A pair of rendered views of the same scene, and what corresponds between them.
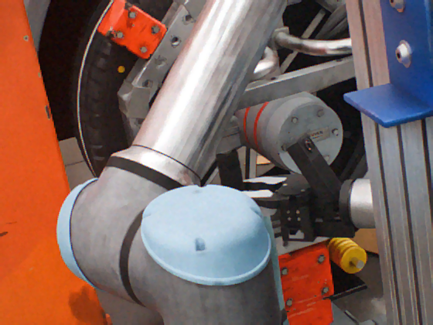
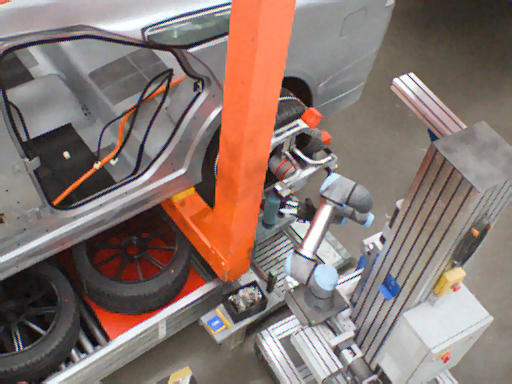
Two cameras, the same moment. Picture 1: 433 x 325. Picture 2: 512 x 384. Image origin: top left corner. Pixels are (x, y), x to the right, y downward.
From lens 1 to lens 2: 2.57 m
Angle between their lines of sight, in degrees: 39
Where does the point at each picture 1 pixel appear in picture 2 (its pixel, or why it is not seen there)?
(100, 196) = (299, 263)
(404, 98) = (388, 292)
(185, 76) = (317, 234)
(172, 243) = (325, 284)
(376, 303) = not seen: hidden behind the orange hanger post
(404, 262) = (372, 295)
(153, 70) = not seen: hidden behind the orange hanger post
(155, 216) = (319, 276)
